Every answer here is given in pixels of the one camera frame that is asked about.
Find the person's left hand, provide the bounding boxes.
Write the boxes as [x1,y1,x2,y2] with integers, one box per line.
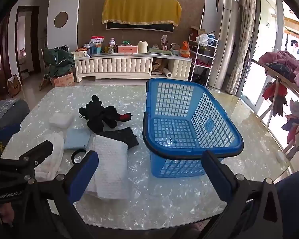
[0,204,17,228]

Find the cardboard box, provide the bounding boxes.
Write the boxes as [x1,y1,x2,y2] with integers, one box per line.
[50,72,74,87]

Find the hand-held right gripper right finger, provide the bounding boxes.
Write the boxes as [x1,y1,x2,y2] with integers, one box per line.
[202,151,283,239]

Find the patterned curtain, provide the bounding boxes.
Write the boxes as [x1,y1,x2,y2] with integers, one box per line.
[225,0,256,95]

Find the cream tufted television cabinet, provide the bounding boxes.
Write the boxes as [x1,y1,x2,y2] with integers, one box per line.
[74,53,192,82]

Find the white soft cloth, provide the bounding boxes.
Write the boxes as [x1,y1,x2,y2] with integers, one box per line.
[35,132,65,182]

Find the blue plastic basket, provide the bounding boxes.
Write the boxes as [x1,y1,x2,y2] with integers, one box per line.
[143,78,244,178]

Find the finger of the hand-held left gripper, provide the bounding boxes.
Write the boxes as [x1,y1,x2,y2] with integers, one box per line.
[0,140,54,180]

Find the white wire shelf rack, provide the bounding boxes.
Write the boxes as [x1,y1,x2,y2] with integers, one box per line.
[189,33,218,82]

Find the white textured towel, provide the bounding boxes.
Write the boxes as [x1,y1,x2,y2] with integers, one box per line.
[86,134,130,200]

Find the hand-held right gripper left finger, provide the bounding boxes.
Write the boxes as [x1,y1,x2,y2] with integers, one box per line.
[27,151,99,239]

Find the yellow television cover cloth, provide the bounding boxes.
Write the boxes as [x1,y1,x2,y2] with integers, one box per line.
[102,0,182,27]

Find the brown paper bag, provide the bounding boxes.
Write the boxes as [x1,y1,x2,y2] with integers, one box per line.
[7,75,22,98]

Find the clothes drying rack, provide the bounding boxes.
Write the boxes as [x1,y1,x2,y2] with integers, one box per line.
[258,50,299,156]

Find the pile of snack packets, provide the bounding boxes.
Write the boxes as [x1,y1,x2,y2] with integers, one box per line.
[76,37,117,58]

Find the black television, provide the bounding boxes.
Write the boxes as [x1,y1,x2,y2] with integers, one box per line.
[106,21,175,33]

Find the pink storage box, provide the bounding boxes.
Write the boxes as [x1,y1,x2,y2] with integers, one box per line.
[118,45,137,55]

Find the black hair tie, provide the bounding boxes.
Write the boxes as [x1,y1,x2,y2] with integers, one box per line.
[71,149,87,164]

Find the grey upholstered chair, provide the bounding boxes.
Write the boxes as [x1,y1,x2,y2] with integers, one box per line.
[0,99,30,130]

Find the person's blue pants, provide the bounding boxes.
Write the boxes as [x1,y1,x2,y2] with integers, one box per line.
[274,169,299,239]

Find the green plastic bag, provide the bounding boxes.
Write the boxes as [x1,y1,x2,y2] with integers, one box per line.
[43,48,75,78]

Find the standing air conditioner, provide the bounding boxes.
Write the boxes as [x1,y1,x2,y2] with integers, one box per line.
[208,0,240,90]

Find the light blue cloth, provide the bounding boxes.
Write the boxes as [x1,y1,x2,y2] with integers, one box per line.
[64,129,91,150]

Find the white foam sponge block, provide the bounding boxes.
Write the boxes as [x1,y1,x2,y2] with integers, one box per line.
[49,112,74,130]

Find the black lace cloth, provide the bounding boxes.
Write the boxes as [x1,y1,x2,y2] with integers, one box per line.
[100,127,139,150]

